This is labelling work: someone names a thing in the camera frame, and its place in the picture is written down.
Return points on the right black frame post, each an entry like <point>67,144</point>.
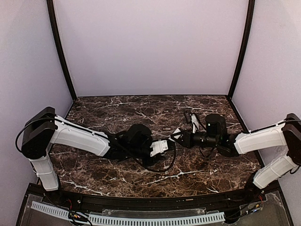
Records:
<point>243,47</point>

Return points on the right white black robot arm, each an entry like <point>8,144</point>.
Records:
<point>214,135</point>

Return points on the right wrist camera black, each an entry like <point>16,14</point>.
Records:
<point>192,120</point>

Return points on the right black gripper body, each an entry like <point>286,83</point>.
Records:
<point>186,138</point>

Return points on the black front rail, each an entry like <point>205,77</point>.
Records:
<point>223,201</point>

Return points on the left black frame post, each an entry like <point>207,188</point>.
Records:
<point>59,49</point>

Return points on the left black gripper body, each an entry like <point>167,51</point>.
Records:
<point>154,158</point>

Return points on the white remote control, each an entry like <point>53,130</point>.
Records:
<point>169,141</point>

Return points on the black frame post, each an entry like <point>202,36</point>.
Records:
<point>243,47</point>
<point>59,49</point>

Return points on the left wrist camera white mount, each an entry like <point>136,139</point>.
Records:
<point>158,147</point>

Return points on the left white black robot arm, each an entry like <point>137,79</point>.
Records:
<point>47,128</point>

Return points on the white slotted cable duct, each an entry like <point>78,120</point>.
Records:
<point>130,218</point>

